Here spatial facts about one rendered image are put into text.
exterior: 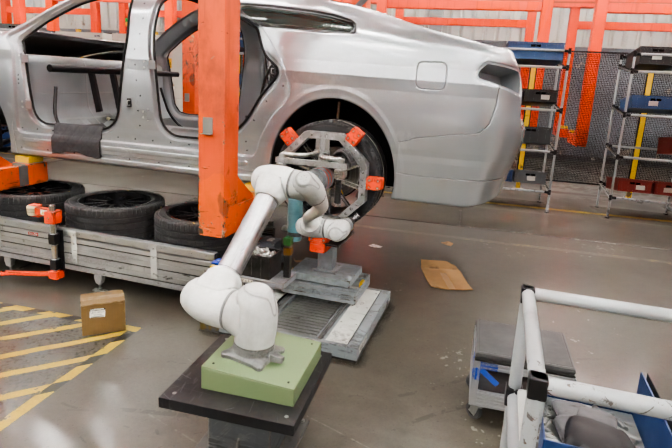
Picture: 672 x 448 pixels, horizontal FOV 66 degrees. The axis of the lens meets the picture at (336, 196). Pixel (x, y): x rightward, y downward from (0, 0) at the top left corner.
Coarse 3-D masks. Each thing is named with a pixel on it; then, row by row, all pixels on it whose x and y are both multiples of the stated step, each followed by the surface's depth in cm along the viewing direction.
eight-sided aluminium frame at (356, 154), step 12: (312, 132) 301; (324, 132) 299; (336, 132) 302; (300, 144) 305; (348, 144) 296; (360, 156) 295; (360, 168) 296; (360, 180) 298; (360, 192) 299; (360, 204) 300; (324, 216) 310; (336, 216) 312
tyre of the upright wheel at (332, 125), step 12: (324, 120) 311; (336, 120) 314; (300, 132) 312; (348, 132) 303; (360, 144) 302; (372, 144) 308; (372, 156) 301; (384, 156) 320; (372, 168) 303; (384, 168) 316; (384, 180) 318; (372, 192) 306; (372, 204) 308; (348, 216) 313; (360, 216) 311
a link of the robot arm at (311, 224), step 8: (312, 208) 254; (320, 208) 240; (304, 216) 264; (312, 216) 256; (296, 224) 281; (304, 224) 272; (312, 224) 272; (320, 224) 275; (304, 232) 277; (312, 232) 274; (320, 232) 276
